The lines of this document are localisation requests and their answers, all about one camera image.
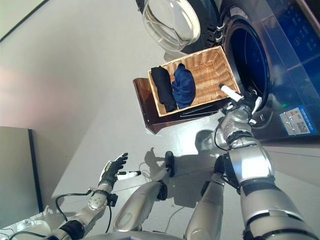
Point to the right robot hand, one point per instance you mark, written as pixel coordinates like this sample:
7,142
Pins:
231,93

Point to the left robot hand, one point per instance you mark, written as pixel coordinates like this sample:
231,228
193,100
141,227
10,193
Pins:
111,172

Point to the blue garment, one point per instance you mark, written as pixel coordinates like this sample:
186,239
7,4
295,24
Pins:
183,87

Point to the long black garment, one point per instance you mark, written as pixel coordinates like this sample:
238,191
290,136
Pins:
162,87

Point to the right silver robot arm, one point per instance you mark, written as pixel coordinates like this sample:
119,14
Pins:
250,162

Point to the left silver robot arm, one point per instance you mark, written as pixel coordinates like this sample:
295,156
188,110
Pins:
85,215

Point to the grey washing machine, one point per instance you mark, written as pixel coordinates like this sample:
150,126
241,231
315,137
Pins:
295,62

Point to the wicker laundry basket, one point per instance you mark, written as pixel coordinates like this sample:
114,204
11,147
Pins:
210,75

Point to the left robot leg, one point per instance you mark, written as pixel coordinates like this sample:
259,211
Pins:
140,200

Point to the robot leg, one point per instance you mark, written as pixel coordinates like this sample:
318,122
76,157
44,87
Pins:
140,200
207,207

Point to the silver robot torso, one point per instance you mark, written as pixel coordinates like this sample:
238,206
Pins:
137,236

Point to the blue energy label sticker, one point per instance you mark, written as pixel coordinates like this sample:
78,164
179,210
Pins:
297,122

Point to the white rounded device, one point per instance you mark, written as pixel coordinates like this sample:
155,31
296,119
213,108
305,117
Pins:
37,225

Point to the round glass washer door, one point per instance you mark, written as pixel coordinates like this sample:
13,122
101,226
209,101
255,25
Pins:
170,25

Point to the grey panel with black edge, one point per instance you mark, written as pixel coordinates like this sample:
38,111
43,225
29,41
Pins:
17,170

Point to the right robot leg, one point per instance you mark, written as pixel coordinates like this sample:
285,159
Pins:
207,207

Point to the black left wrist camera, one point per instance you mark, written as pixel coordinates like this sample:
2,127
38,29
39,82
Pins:
113,200

